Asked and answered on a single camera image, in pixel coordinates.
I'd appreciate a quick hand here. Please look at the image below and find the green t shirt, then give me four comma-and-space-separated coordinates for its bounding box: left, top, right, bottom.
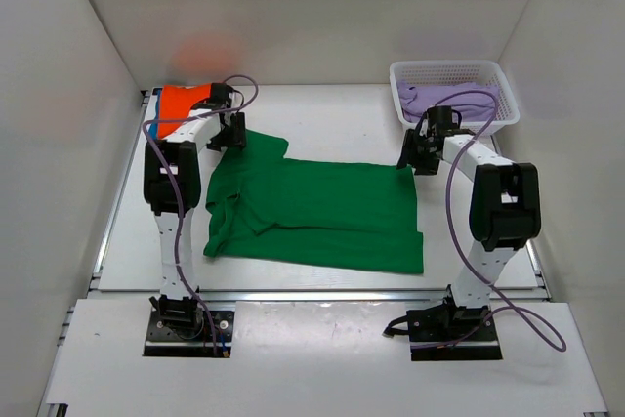
203, 131, 424, 275

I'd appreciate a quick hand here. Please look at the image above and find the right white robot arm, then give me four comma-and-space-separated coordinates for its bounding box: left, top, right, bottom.
396, 105, 541, 340

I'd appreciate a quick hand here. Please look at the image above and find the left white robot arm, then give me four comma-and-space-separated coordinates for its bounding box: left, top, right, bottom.
143, 82, 245, 340

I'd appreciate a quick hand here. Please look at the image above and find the folded orange t shirt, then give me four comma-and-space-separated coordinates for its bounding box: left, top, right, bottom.
157, 83, 211, 140

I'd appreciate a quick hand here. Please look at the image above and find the folded blue t shirt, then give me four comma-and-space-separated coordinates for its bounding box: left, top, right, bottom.
148, 88, 162, 140

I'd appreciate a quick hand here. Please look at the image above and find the purple t shirt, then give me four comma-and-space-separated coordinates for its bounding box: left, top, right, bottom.
397, 81, 500, 123

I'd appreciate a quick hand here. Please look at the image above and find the white plastic basket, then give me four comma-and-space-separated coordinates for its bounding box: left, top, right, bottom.
390, 60, 520, 135

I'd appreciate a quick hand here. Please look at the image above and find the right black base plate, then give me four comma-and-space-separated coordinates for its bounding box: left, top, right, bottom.
383, 301, 503, 362

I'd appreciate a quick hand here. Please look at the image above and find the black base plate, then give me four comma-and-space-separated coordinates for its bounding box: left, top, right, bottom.
383, 301, 503, 362
143, 309, 235, 359

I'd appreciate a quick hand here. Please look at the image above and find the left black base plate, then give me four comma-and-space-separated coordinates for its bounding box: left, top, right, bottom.
143, 309, 235, 359

